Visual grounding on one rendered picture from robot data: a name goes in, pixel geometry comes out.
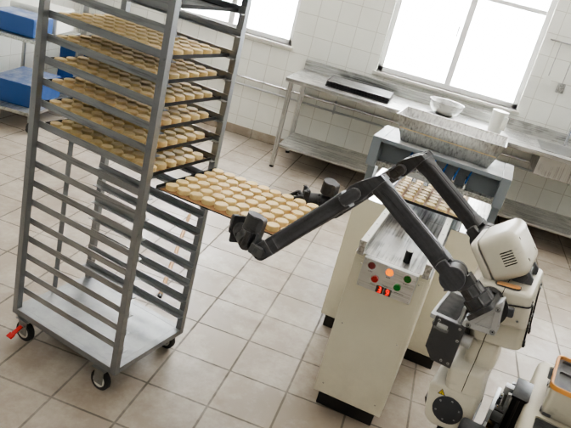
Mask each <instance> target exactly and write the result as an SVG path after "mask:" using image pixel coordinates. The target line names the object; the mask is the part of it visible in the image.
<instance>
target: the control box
mask: <svg viewBox="0 0 571 428"><path fill-rule="evenodd" d="M370 262H373V263H375V265H376V267H375V268H374V269H370V268H369V267H368V264H369V263H370ZM388 269H391V270H393V275H392V276H387V275H386V271H387V270H388ZM372 276H377V277H378V281H377V282H376V283H374V282H372V281H371V277H372ZM405 276H409V277H411V282H410V283H405V282H404V277H405ZM419 277H420V274H418V273H414V272H411V271H410V270H407V269H404V268H402V267H399V266H396V265H393V264H392V263H389V262H385V261H383V260H380V259H378V258H375V257H373V256H369V255H366V256H365V259H364V262H363V265H362V268H361V270H360V273H359V278H358V281H357V285H359V286H362V287H365V288H366V289H369V290H373V291H375V292H377V290H378V287H379V286H380V287H381V288H382V290H381V292H380V293H379V292H377V293H379V294H382V295H385V292H386V290H389V293H388V296H387V297H390V298H393V299H394V300H397V301H401V302H403V303H405V304H407V305H409V304H410V300H411V297H412V296H413V293H414V290H415V287H416V284H417V281H418V279H419ZM395 284H399V285H400V290H399V291H396V290H394V289H393V287H394V285H395ZM378 291H379V290H378Z"/></svg>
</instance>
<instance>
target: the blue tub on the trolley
mask: <svg viewBox="0 0 571 428"><path fill-rule="evenodd" d="M37 16H38V13H34V12H31V11H28V10H25V9H22V8H16V7H14V6H8V7H0V30H3V31H8V32H12V33H14V34H18V35H21V36H23V37H29V38H35V35H36V26H37ZM53 22H54V20H53V19H51V18H49V19H48V33H49V34H52V31H53Z"/></svg>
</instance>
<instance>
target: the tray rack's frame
mask: <svg viewBox="0 0 571 428"><path fill-rule="evenodd" d="M49 10H50V0H39V5H38V16H37V34H36V45H35V54H34V65H33V75H32V84H31V104H30V114H29V124H28V133H27V144H26V154H25V173H24V183H23V193H22V203H21V213H20V232H19V243H18V252H17V262H16V272H15V282H14V301H13V313H16V314H17V315H19V316H17V317H16V318H17V319H18V320H19V324H23V325H24V326H25V328H22V329H21V330H20V331H19V333H21V334H22V335H23V336H26V326H27V325H28V324H32V326H33V325H35V326H36V327H38V328H39V329H40V330H42V331H44V332H45V333H47V334H48V335H51V336H52V337H53V338H54V339H56V340H57V341H60V342H61V343H63V344H64V345H66V346H68V347H69V348H70V349H72V350H73V351H75V352H77V353H79V354H80V355H82V356H83V357H85V358H86V359H88V360H89V361H91V362H92V363H94V364H93V365H92V366H93V367H94V368H95V370H94V376H93V381H95V382H96V383H98V384H99V385H101V386H102V382H103V377H104V374H105V373H107V372H108V374H110V363H111V358H112V353H113V347H112V346H110V345H108V344H106V343H105V342H103V341H102V340H100V339H99V338H97V337H95V336H94V335H91V334H90V333H88V332H87V331H86V330H84V329H82V328H80V327H79V326H77V325H75V324H73V323H72V322H71V321H69V320H68V319H66V318H64V317H62V316H60V315H59V314H58V313H56V312H54V311H53V310H51V309H49V308H48V307H45V306H44V305H43V304H42V303H40V302H38V301H36V300H34V299H33V298H31V299H30V300H28V301H24V302H23V294H24V284H25V267H26V258H27V248H28V239H29V230H30V220H31V203H32V193H33V184H34V175H35V165H36V156H37V138H38V129H39V120H40V110H41V101H42V84H43V74H44V65H45V55H46V46H47V36H48V19H49ZM76 281H77V282H79V283H80V284H83V285H85V286H86V287H88V288H89V289H91V290H93V291H95V292H97V293H98V294H100V295H102V296H103V297H105V298H107V299H108V300H110V301H113V302H114V303H115V304H117V305H119V306H120V304H121V298H122V294H120V293H119V292H117V291H115V290H113V289H111V288H110V287H108V286H107V285H105V284H102V283H100V282H99V281H98V280H96V279H94V278H92V277H90V276H88V275H87V274H85V276H84V277H82V278H79V279H77V280H76ZM57 285H58V277H57V276H55V275H54V280H53V287H55V288H57ZM57 289H59V290H61V291H63V292H64V293H66V294H67V295H68V296H71V297H72V298H74V299H76V300H78V301H79V302H81V303H82V304H84V305H86V306H87V307H90V308H91V309H93V310H94V311H96V312H97V313H100V314H101V315H103V316H105V317H106V318H108V319H109V320H111V321H113V322H115V323H116V324H117V320H118V315H119V312H117V311H116V310H114V309H112V308H110V307H108V306H106V305H105V304H104V303H102V302H100V301H98V300H96V299H94V298H93V297H91V296H90V295H88V294H86V293H84V292H83V291H81V290H79V289H78V288H76V287H74V286H73V285H71V284H69V283H68V284H64V285H62V286H60V287H58V288H57ZM40 297H42V298H43V299H45V300H47V301H49V302H50V303H52V304H54V305H55V306H56V307H58V308H60V309H62V310H63V311H65V312H67V313H69V314H70V315H71V316H73V317H75V318H77V319H78V320H80V321H82V322H83V323H85V324H86V325H88V326H90V327H91V328H93V329H95V330H97V331H98V332H99V333H101V334H103V335H105V336H106V337H108V338H110V339H111V340H113V341H115V336H116V330H115V329H112V328H111V327H110V326H108V325H107V324H104V323H103V322H101V321H99V320H98V319H96V318H95V317H93V316H91V315H90V314H88V313H86V312H84V311H83V310H82V309H80V308H78V307H76V306H74V305H73V304H71V303H69V302H68V301H66V300H65V299H63V298H61V297H59V296H57V295H55V294H54V293H53V292H51V291H48V292H46V293H44V294H41V295H40ZM129 312H130V313H131V314H132V315H133V316H132V317H130V318H128V320H127V331H128V332H130V334H128V335H125V340H124V345H123V347H124V348H125V349H127V350H126V351H125V352H124V353H123V354H122V360H121V365H120V370H119V373H120V372H122V371H123V370H124V369H126V368H128V367H130V366H131V365H133V364H134V363H136V362H137V361H139V360H140V359H142V358H144V357H146V356H147V355H149V354H150V353H152V352H153V351H155V350H156V349H158V348H160V347H161V346H163V345H165V344H167V343H168V342H169V341H171V340H172V339H174V338H176V337H177V336H179V332H180V330H179V329H176V324H175V323H174V322H173V321H171V320H169V319H167V318H165V317H163V316H161V315H160V314H159V313H156V312H154V311H153V310H151V309H149V308H147V307H146V306H144V305H142V304H140V303H139V302H137V301H135V300H134V299H132V300H131V304H130V309H129Z"/></svg>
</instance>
